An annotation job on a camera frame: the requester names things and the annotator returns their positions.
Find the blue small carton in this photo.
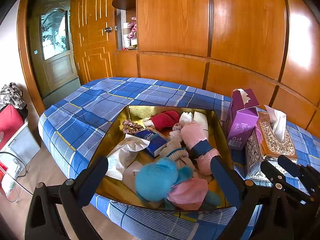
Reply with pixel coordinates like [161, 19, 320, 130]
[135, 129, 168, 158]

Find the beige knitted sock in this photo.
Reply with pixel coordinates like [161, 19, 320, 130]
[159, 130, 199, 178]

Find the gold metal box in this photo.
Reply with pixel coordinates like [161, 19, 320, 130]
[90, 105, 233, 210]

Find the orange wooden wardrobe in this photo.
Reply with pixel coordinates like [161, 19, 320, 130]
[71, 0, 319, 135]

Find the pink spotted plush toy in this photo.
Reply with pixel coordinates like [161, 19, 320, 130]
[127, 17, 137, 46]

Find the white folded tissue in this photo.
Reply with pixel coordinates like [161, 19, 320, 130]
[179, 111, 209, 139]

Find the white plastic wipes pack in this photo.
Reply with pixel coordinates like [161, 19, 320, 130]
[105, 134, 150, 180]

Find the blue plush dolphin toy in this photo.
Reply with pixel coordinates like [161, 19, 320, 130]
[135, 158, 221, 211]

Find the blue plaid bed sheet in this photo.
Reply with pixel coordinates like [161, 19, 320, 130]
[37, 76, 320, 240]

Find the red plush slipper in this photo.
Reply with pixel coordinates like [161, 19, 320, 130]
[143, 110, 180, 131]

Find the red bag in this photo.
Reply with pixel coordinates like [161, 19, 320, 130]
[0, 105, 24, 148]

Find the wooden door with glass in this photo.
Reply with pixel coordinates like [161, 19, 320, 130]
[27, 0, 78, 99]

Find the purple tissue box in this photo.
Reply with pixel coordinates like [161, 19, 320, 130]
[226, 88, 260, 151]

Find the patterned grey cloth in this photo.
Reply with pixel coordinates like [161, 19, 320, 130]
[0, 82, 27, 110]

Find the ornate silver tissue box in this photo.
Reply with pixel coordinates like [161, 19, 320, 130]
[245, 112, 297, 180]

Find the pink towel with band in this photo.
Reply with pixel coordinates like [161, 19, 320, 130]
[181, 121, 220, 176]

